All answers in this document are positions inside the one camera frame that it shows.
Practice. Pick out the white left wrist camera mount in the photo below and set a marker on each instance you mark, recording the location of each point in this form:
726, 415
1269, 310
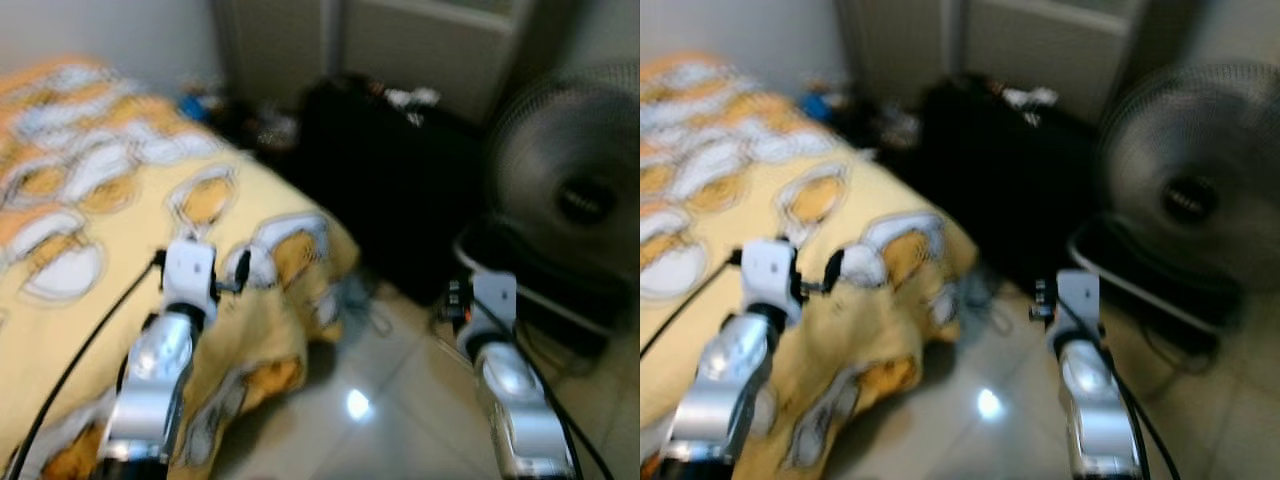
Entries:
190, 270
770, 270

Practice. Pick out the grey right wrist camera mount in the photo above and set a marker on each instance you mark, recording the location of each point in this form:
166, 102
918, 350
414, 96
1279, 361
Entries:
1078, 295
495, 295

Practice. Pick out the grey standing fan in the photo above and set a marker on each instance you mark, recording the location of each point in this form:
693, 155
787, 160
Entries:
1190, 150
570, 170

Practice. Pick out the small blue object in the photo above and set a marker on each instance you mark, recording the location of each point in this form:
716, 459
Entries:
815, 103
193, 103

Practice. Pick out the black suitcase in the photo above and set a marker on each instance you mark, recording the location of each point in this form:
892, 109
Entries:
390, 190
1000, 180

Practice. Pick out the yellow cartoon print blanket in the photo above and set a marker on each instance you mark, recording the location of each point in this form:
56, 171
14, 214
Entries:
120, 220
740, 200

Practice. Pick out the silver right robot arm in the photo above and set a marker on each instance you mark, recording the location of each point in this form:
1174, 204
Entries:
1095, 400
510, 400

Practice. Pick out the small white object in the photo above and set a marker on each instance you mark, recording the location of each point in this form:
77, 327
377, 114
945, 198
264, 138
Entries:
415, 97
1030, 97

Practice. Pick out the beige wardrobe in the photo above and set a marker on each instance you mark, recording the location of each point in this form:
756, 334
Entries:
1040, 40
420, 40

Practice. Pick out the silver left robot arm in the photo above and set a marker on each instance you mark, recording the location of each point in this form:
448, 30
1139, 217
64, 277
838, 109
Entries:
730, 380
150, 380

